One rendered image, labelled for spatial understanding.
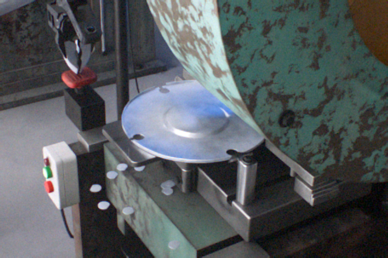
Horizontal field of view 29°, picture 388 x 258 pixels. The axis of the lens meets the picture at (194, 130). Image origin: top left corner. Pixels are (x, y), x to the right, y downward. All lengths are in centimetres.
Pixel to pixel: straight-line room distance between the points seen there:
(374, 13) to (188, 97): 61
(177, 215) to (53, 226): 104
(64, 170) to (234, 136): 41
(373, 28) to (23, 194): 174
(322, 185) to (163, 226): 32
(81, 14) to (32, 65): 149
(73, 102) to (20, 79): 139
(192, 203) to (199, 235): 10
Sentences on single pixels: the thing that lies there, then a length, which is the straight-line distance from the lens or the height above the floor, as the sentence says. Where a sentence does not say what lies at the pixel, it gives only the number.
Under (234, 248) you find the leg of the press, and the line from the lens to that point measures 137.
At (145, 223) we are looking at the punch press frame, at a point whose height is 56.
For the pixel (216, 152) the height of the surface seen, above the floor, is 78.
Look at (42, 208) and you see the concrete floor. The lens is 249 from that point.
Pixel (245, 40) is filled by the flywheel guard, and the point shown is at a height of 122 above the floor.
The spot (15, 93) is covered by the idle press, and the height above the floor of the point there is 3.
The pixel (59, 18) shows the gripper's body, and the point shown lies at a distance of 161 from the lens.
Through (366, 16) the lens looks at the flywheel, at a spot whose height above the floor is 116.
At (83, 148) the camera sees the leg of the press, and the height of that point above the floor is 62.
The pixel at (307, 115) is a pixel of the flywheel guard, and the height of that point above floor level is 109.
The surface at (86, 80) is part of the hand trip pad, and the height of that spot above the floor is 75.
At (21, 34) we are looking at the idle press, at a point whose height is 27.
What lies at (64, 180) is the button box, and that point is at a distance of 164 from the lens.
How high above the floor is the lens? 156
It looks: 33 degrees down
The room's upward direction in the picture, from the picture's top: 2 degrees clockwise
